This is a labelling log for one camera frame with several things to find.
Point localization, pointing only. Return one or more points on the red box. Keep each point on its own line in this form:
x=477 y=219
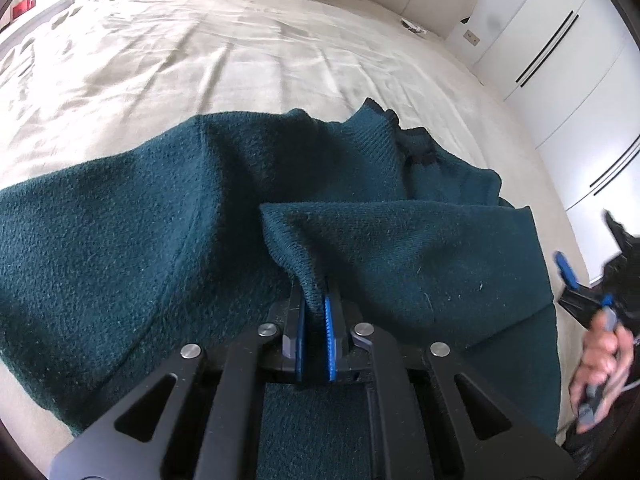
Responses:
x=21 y=9

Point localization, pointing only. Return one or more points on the bed with beige sheet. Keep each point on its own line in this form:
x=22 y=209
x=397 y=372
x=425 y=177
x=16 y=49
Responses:
x=200 y=60

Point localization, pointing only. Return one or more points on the wall socket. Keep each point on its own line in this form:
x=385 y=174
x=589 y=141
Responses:
x=471 y=38

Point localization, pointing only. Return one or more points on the person's right hand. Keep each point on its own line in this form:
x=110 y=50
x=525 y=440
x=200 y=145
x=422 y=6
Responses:
x=600 y=360

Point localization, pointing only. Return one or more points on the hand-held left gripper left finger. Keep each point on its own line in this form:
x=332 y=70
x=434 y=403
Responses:
x=300 y=345

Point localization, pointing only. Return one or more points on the small white item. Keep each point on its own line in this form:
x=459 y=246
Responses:
x=412 y=26

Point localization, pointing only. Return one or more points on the white wardrobe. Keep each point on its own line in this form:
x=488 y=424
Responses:
x=565 y=50

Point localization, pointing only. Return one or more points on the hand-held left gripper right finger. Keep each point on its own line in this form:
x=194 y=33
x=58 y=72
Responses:
x=329 y=340

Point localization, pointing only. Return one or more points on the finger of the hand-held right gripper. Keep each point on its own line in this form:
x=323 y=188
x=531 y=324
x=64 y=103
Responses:
x=566 y=270
x=617 y=235

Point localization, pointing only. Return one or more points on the dark green knit sweater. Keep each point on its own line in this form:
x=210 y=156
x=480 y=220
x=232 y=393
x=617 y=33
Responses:
x=150 y=235

